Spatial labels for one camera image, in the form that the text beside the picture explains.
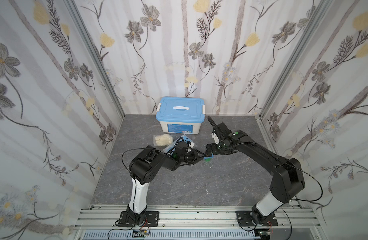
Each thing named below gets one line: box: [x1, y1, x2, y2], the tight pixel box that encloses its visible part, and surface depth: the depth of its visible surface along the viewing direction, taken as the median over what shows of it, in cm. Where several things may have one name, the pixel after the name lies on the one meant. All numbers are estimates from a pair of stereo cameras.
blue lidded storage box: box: [156, 96, 206, 135], surface depth 104 cm
